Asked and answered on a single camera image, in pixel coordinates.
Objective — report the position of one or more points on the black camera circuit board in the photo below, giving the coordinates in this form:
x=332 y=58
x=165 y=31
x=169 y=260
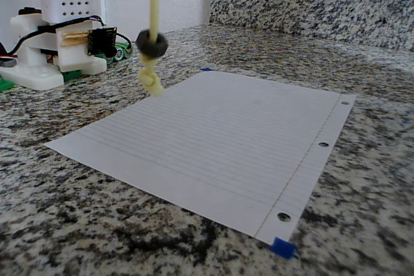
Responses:
x=102 y=40

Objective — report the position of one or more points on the wooden sticks bundle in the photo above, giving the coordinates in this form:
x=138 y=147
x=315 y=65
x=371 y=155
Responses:
x=76 y=39

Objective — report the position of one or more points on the granite backsplash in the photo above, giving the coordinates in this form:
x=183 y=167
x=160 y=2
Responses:
x=307 y=11

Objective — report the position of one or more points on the green base plate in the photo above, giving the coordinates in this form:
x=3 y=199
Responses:
x=4 y=84

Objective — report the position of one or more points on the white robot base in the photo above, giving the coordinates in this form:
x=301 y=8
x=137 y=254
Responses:
x=32 y=75

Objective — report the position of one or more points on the lined paper sheet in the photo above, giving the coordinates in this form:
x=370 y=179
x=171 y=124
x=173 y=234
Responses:
x=242 y=146

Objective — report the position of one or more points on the blue tape piece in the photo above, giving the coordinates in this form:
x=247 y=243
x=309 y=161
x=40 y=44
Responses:
x=281 y=247
x=206 y=70

